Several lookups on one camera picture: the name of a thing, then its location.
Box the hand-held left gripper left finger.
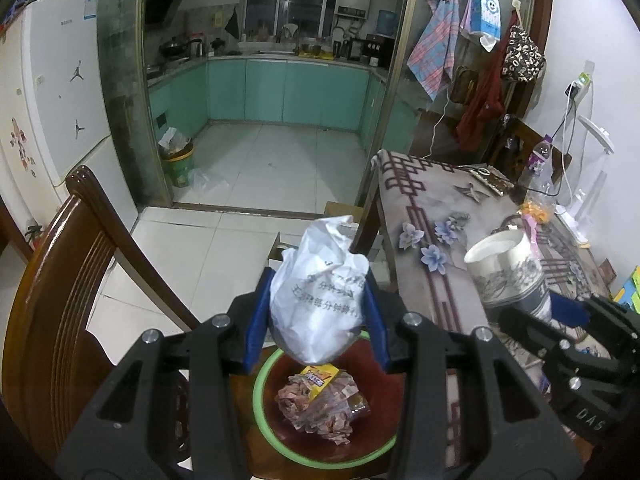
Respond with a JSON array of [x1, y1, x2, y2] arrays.
[[54, 267, 275, 480]]

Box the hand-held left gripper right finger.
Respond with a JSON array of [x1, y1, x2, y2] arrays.
[[362, 272, 583, 480]]

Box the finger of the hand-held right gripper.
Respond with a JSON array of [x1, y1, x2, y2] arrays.
[[492, 305, 568, 357], [550, 294, 640, 331]]

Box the white patterned mug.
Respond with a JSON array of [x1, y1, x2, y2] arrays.
[[464, 230, 553, 323]]

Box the pink strawberry snack packet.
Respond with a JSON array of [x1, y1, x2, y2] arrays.
[[275, 372, 372, 447]]

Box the green rimmed red basin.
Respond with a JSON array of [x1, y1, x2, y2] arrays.
[[252, 330, 401, 466]]

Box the green trash bin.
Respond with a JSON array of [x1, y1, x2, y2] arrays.
[[159, 127, 195, 188]]

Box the colourful block box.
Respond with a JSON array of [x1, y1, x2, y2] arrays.
[[620, 267, 640, 306]]

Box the open cardboard box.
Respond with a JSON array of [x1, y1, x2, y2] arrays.
[[267, 232, 301, 268]]

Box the yellow snack packet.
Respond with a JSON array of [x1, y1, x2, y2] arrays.
[[299, 364, 341, 402]]

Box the pink wrapper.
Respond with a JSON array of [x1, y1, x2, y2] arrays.
[[522, 214, 543, 256]]

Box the yellow chips bag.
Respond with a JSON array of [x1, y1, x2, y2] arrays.
[[520, 200, 553, 223]]

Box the patterned floral tablecloth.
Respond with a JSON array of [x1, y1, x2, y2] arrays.
[[375, 149, 613, 411]]

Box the white plastic floor bag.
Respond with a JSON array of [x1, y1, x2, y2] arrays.
[[190, 169, 228, 193]]

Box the brown striped packet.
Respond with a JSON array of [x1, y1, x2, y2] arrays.
[[467, 169, 513, 195]]

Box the purple label water bottle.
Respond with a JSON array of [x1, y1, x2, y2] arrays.
[[517, 134, 553, 193]]

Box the white desk lamp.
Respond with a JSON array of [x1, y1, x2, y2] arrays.
[[555, 114, 617, 241]]

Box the dark wooden chair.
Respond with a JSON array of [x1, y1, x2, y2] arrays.
[[487, 115, 551, 181]]

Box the brown wooden chair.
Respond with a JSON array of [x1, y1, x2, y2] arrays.
[[9, 165, 201, 471]]

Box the red hanging garment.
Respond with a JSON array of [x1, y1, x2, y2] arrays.
[[456, 12, 518, 153]]

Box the teal kitchen cabinets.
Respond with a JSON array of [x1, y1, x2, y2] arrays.
[[147, 55, 416, 136]]

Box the brown letter print bag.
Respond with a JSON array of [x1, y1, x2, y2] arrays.
[[501, 25, 547, 82]]

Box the black countertop appliance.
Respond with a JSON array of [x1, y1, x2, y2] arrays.
[[350, 35, 396, 66]]

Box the black wok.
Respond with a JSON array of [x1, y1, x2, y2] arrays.
[[159, 35, 203, 58]]

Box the pink blue checkered towel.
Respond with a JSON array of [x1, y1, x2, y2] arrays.
[[407, 0, 460, 102]]

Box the white refrigerator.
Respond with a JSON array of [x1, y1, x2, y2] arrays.
[[0, 0, 138, 241]]

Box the blue water jug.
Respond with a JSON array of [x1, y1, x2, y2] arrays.
[[376, 9, 398, 37]]

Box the blue white hanging bag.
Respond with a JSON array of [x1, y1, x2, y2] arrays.
[[460, 0, 502, 52]]

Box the white hanging cable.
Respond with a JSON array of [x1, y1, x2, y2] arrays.
[[429, 92, 451, 158]]

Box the white wall power strip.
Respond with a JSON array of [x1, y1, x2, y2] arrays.
[[566, 72, 592, 98]]

